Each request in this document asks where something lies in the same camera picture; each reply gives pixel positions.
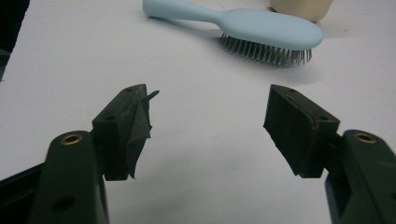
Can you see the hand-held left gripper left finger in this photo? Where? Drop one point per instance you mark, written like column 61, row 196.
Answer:
column 120, row 133

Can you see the white table sheet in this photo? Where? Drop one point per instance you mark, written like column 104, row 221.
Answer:
column 202, row 109

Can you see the beige square cup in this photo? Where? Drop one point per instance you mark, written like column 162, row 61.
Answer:
column 299, row 9

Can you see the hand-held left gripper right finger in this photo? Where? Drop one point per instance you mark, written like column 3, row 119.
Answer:
column 295, row 130

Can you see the light blue hairbrush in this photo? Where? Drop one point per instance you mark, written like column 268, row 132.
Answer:
column 264, row 28

